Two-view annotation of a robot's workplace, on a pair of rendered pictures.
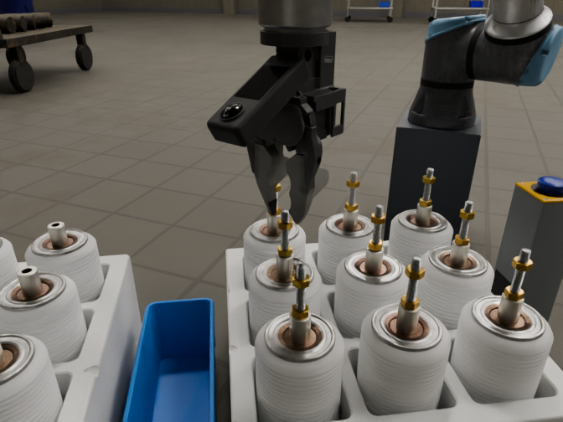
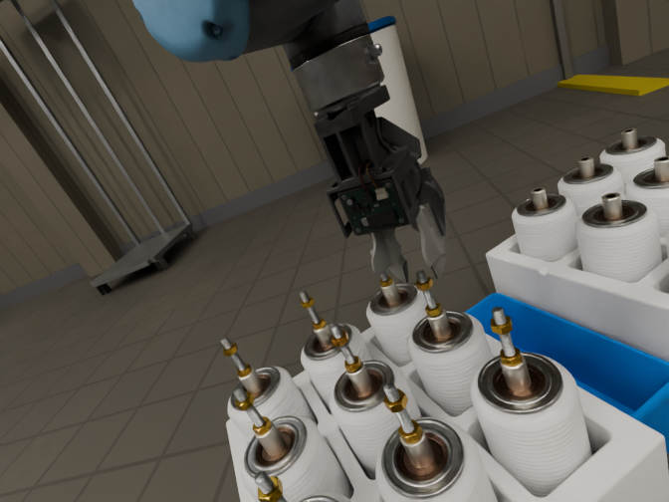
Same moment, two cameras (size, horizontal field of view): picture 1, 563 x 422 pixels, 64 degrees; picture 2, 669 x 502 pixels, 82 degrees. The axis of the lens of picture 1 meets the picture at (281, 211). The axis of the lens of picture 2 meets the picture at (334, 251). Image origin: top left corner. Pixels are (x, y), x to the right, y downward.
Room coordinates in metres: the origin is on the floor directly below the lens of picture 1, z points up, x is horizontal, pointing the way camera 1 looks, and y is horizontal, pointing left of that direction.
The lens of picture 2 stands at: (0.87, -0.13, 0.57)
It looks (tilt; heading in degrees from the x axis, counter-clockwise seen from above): 22 degrees down; 173
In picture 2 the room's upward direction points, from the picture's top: 25 degrees counter-clockwise
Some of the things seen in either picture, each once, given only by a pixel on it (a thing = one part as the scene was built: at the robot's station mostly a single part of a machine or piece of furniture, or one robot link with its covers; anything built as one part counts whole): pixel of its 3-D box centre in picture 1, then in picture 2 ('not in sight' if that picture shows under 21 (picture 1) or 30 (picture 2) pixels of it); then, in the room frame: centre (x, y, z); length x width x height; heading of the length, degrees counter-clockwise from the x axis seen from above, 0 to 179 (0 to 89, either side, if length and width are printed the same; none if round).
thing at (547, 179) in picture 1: (551, 187); not in sight; (0.62, -0.40, 0.32); 0.04 x 0.04 x 0.02
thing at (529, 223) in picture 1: (524, 279); not in sight; (0.62, -0.40, 0.16); 0.07 x 0.07 x 0.31; 7
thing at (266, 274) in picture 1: (285, 274); (442, 331); (0.49, 0.00, 0.25); 0.08 x 0.08 x 0.01
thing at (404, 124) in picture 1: (431, 179); not in sight; (1.06, -0.38, 0.15); 0.18 x 0.18 x 0.30; 68
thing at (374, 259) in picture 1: (374, 259); (359, 376); (0.51, -0.12, 0.26); 0.02 x 0.02 x 0.03
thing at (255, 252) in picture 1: (275, 280); (537, 443); (0.61, 0.01, 0.16); 0.10 x 0.10 x 0.18
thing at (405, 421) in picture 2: (352, 195); (403, 417); (0.62, -0.11, 0.30); 0.01 x 0.01 x 0.08
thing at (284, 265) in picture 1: (285, 265); (439, 323); (0.49, 0.00, 0.26); 0.02 x 0.02 x 0.03
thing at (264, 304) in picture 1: (284, 328); (461, 383); (0.49, 0.00, 0.16); 0.10 x 0.10 x 0.18
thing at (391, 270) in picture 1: (373, 267); (363, 384); (0.51, -0.12, 0.25); 0.08 x 0.08 x 0.01
